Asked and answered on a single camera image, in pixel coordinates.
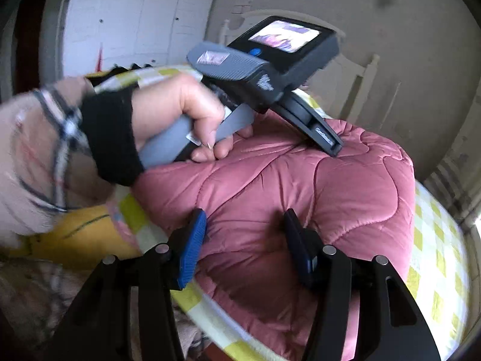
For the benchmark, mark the dark wooden door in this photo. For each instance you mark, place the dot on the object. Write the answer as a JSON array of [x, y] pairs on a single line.
[[30, 34]]

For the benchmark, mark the person's left forearm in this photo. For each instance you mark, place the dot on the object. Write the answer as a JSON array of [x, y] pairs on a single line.
[[37, 150]]

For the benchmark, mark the pink quilted garment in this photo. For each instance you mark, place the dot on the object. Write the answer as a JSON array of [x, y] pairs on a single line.
[[282, 180]]

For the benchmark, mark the white bed headboard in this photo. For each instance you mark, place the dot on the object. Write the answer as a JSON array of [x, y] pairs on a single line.
[[370, 71]]

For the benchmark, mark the yellow white checkered bedsheet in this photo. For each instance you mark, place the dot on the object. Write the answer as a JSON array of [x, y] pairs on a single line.
[[439, 240]]

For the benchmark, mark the white wardrobe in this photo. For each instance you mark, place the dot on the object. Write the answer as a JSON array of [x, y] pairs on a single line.
[[131, 15]]

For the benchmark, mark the yellow pillow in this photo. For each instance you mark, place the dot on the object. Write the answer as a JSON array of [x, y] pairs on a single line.
[[82, 233]]

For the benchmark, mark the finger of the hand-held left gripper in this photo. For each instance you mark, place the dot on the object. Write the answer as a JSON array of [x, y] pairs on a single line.
[[324, 136]]

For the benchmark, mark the striped curtain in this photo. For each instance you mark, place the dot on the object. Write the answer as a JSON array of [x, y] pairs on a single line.
[[451, 173]]

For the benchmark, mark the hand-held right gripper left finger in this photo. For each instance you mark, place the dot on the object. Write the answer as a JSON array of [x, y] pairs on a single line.
[[191, 244]]

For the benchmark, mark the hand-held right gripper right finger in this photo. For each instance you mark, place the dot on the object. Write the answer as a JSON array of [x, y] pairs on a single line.
[[300, 250]]

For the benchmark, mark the person's left hand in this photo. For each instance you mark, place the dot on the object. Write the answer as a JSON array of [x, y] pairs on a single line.
[[173, 97]]

